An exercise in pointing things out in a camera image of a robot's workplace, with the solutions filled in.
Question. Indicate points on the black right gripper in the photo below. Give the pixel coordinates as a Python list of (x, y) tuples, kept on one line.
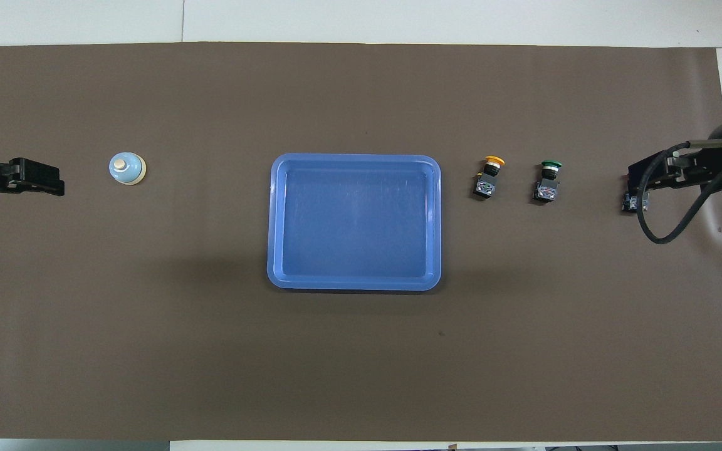
[(709, 166)]

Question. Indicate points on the green push button switch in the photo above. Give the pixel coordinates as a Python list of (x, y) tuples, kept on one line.
[(547, 190)]

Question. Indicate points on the light blue desk bell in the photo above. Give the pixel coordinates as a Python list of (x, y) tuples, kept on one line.
[(126, 169)]

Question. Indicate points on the yellow push button switch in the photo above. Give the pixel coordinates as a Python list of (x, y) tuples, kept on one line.
[(486, 185)]

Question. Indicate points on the blue plastic tray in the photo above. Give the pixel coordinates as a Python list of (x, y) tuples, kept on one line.
[(355, 219)]

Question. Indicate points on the brown table mat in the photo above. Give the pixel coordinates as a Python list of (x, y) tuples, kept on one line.
[(210, 351)]

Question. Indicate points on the red push button switch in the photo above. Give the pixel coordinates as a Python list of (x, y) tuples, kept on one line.
[(635, 203)]

